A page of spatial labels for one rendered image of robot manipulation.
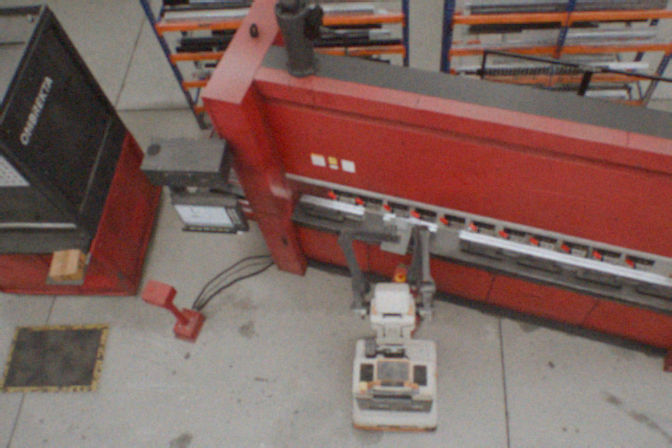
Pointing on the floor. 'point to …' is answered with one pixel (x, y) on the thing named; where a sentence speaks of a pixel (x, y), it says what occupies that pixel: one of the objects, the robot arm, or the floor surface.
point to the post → (585, 81)
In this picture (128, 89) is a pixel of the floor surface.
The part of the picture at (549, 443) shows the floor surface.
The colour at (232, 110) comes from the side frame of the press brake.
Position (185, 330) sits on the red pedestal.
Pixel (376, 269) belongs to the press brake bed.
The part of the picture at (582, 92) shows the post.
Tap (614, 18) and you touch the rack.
